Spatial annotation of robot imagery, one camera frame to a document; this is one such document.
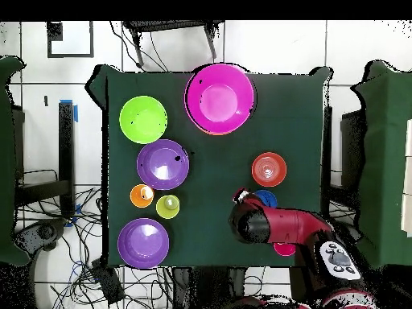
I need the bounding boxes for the black square frame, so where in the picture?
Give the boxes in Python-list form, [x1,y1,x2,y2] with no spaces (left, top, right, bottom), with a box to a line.
[47,20,95,59]

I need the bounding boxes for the yellow plastic cup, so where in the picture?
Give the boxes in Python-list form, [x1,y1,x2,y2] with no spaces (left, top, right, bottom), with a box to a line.
[155,194,181,220]

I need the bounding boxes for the large orange plastic bowl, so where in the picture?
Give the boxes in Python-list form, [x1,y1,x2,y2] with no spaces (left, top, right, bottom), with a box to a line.
[192,126,236,137]

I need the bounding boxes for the dark green table cloth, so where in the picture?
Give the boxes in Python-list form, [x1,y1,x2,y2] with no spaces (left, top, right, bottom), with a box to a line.
[85,61,333,270]

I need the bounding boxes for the red plastic cup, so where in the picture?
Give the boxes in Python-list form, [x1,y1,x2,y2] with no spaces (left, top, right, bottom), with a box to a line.
[273,242,296,258]

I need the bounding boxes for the large pink plastic bowl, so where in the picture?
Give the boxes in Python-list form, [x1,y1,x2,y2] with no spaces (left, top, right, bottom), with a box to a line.
[183,62,256,135]

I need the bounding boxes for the blue tape strip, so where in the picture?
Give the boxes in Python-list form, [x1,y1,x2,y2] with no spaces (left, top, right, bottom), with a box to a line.
[59,99,79,123]
[65,203,82,228]

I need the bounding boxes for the purple plastic bowl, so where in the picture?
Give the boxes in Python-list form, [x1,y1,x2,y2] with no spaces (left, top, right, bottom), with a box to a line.
[136,138,190,191]
[117,217,171,270]

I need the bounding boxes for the orange plastic cup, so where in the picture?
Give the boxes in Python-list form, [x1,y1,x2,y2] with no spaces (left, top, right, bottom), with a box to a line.
[130,183,155,209]

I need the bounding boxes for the green plastic bowl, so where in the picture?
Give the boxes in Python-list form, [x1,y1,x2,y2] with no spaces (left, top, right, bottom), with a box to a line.
[119,95,169,145]

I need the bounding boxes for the black office chair base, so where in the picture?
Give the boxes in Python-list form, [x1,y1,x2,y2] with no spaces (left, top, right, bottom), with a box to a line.
[14,218,68,252]

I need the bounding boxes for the small red-orange plastic bowl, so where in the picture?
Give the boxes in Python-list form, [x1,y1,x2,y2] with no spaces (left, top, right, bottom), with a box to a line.
[251,151,287,187]

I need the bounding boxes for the tangle of cables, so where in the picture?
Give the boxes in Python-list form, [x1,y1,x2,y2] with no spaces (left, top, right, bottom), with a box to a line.
[19,168,175,309]

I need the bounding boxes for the black power box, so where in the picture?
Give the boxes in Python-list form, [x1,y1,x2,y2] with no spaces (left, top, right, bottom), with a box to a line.
[91,258,126,305]

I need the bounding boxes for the black metal floor stand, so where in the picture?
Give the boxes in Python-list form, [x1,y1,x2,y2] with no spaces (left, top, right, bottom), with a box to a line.
[15,101,76,220]
[340,110,366,191]

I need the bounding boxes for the small blue plastic bowl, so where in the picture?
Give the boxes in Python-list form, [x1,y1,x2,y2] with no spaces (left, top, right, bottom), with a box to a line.
[253,189,278,208]

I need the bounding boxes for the green cloth covered table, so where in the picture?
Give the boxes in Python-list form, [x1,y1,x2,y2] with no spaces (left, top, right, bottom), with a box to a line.
[350,60,412,271]
[0,56,30,266]

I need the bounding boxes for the black metal stand legs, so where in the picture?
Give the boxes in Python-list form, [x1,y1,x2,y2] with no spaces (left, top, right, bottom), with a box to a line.
[123,20,225,68]

